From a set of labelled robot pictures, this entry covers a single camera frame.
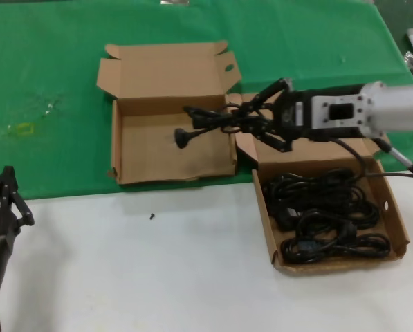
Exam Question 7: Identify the cardboard box with torn rim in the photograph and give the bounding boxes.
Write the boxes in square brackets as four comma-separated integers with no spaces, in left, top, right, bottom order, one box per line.
[95,40,242,189]

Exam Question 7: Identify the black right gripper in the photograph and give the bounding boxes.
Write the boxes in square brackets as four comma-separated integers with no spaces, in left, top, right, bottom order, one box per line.
[232,77,314,154]

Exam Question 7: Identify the yellow rubber band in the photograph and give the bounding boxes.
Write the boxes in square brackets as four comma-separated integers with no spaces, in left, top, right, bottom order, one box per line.
[14,122,35,137]

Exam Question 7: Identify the green table cloth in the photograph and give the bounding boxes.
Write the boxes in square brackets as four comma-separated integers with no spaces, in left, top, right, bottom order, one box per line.
[0,0,413,201]

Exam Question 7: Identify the black power cable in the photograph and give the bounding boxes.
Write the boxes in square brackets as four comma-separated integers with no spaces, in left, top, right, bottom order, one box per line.
[263,168,361,229]
[174,103,262,150]
[294,200,382,240]
[281,233,391,264]

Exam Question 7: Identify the open brown cardboard box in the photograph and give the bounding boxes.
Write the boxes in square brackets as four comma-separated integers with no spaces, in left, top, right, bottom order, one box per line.
[228,89,410,277]

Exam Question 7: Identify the clear plastic scraps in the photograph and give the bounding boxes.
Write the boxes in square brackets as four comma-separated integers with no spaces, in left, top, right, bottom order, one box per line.
[33,93,67,118]

